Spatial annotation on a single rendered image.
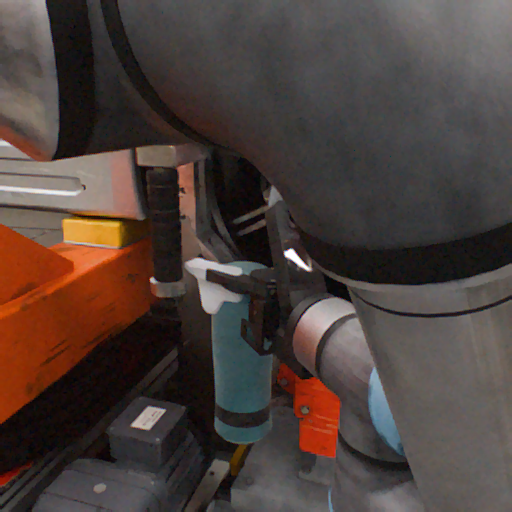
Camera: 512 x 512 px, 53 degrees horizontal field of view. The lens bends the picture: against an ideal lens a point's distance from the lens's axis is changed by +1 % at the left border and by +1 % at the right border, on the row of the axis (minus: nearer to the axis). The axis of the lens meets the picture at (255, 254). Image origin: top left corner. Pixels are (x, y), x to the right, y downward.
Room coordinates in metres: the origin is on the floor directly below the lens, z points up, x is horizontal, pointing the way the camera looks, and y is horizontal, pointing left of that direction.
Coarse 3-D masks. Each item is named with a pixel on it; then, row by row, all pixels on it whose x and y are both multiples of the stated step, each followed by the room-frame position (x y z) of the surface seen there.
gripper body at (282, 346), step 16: (256, 272) 0.53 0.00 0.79; (272, 272) 0.53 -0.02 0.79; (256, 288) 0.50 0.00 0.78; (272, 288) 0.49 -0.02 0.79; (256, 304) 0.53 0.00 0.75; (272, 304) 0.49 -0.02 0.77; (304, 304) 0.45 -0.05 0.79; (256, 320) 0.50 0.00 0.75; (272, 320) 0.49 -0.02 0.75; (288, 320) 0.44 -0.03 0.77; (256, 336) 0.50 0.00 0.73; (272, 336) 0.49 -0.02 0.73; (288, 336) 0.44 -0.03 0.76; (272, 352) 0.49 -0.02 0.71; (288, 352) 0.47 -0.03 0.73; (288, 368) 0.47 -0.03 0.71; (304, 368) 0.44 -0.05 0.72
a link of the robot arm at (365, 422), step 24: (336, 336) 0.39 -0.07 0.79; (360, 336) 0.37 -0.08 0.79; (336, 360) 0.37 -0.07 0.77; (360, 360) 0.35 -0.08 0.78; (336, 384) 0.36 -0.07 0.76; (360, 384) 0.34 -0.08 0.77; (360, 408) 0.33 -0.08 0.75; (384, 408) 0.31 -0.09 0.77; (360, 432) 0.33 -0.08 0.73; (384, 432) 0.31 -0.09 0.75; (384, 456) 0.32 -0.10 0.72
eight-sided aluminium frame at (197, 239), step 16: (208, 160) 0.85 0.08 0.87; (192, 176) 0.80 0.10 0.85; (208, 176) 0.85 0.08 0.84; (192, 192) 0.80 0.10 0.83; (208, 192) 0.85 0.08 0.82; (192, 208) 0.80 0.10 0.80; (208, 208) 0.84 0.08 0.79; (192, 224) 0.80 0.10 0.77; (208, 224) 0.84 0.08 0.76; (192, 240) 0.79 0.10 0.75; (208, 240) 0.83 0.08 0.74; (192, 256) 0.80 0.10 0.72; (208, 256) 0.79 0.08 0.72; (224, 256) 0.83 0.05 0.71
